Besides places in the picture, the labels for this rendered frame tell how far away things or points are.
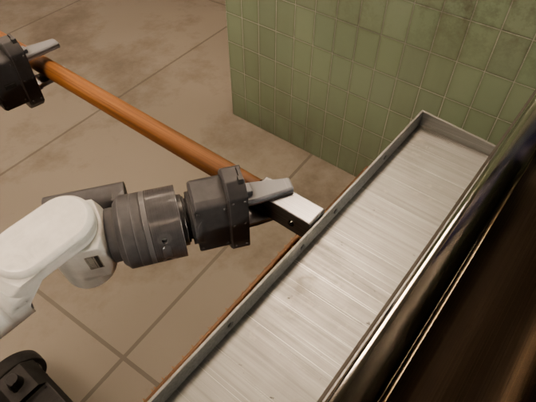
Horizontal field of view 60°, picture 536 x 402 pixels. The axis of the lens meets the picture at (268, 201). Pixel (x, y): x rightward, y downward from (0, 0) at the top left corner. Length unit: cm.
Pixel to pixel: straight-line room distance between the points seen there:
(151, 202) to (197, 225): 6
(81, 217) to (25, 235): 6
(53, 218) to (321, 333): 30
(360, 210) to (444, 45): 127
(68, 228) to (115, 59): 283
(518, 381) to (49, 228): 44
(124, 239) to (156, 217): 4
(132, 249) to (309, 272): 20
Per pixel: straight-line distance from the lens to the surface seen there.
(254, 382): 47
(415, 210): 62
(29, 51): 88
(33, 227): 54
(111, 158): 253
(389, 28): 187
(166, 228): 52
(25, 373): 170
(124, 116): 72
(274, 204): 55
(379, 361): 21
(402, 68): 191
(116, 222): 53
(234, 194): 52
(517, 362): 27
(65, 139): 273
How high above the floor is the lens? 163
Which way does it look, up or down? 48 degrees down
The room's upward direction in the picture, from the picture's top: straight up
